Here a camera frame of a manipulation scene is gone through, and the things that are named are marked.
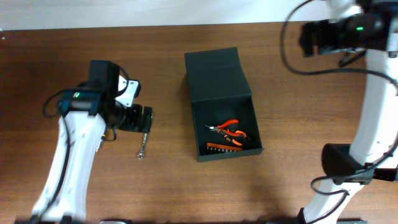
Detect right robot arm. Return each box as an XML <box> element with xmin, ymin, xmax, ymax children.
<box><xmin>297</xmin><ymin>1</ymin><xmax>397</xmax><ymax>223</ymax></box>

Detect dark green box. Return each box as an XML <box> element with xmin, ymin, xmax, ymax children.
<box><xmin>185</xmin><ymin>47</ymin><xmax>264</xmax><ymax>162</ymax></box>

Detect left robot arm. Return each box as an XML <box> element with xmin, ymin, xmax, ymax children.
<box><xmin>28</xmin><ymin>60</ymin><xmax>153</xmax><ymax>223</ymax></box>

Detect yellow black stubby screwdriver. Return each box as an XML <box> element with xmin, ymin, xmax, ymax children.
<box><xmin>96</xmin><ymin>129</ymin><xmax>107</xmax><ymax>152</ymax></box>

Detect silver ring wrench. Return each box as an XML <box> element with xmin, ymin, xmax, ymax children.
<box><xmin>137</xmin><ymin>114</ymin><xmax>153</xmax><ymax>159</ymax></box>

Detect orange black long-nose pliers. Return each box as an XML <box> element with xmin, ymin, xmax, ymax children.
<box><xmin>218</xmin><ymin>129</ymin><xmax>249</xmax><ymax>147</ymax></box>

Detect red handled side cutters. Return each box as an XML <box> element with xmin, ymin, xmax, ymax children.
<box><xmin>206</xmin><ymin>119</ymin><xmax>239</xmax><ymax>131</ymax></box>

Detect orange screwdriver bit holder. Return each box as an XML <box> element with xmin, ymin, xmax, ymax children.
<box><xmin>206</xmin><ymin>142</ymin><xmax>243</xmax><ymax>152</ymax></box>

